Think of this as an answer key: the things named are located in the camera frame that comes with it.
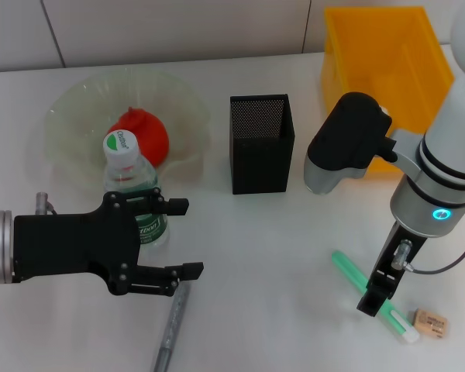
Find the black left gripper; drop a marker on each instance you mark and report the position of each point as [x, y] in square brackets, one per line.
[69, 244]

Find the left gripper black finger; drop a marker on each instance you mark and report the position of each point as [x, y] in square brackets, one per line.
[191, 270]

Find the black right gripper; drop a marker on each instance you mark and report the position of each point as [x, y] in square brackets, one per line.
[388, 259]

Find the green white pen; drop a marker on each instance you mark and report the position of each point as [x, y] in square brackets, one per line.
[348, 273]

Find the clear water bottle green label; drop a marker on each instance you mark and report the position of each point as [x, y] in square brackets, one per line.
[124, 170]

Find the red-orange toy orange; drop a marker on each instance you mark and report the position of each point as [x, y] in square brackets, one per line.
[151, 135]

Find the beige eraser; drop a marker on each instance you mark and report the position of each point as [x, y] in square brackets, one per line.
[431, 322]

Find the grey marker pen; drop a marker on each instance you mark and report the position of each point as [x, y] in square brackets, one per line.
[172, 329]

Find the black mesh pen holder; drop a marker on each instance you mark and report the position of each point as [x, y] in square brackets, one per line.
[261, 166]

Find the clear green glass fruit plate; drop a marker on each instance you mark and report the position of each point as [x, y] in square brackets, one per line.
[85, 100]

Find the left gripper silver connector stub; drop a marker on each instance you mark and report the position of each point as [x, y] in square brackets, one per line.
[42, 201]

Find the yellow plastic bin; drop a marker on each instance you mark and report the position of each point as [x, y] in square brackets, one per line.
[372, 50]

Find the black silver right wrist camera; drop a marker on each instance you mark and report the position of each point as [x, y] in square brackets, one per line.
[348, 131]

